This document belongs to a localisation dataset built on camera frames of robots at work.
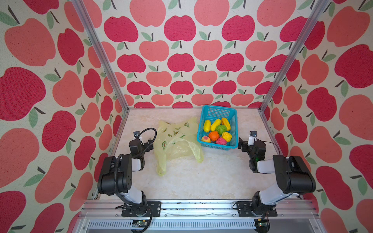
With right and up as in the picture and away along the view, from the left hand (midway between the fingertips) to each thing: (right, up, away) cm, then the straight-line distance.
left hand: (144, 141), depth 95 cm
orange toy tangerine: (+47, +3, +3) cm, 47 cm away
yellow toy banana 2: (+48, +9, +9) cm, 50 cm away
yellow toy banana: (+43, +10, +9) cm, 45 cm away
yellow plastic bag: (+23, +3, -17) cm, 29 cm away
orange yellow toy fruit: (+57, +13, +12) cm, 60 cm away
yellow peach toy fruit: (+41, +1, 0) cm, 41 cm away
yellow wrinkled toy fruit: (+55, +3, +1) cm, 56 cm away
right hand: (+70, 0, -2) cm, 70 cm away
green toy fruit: (+53, +8, +6) cm, 54 cm away
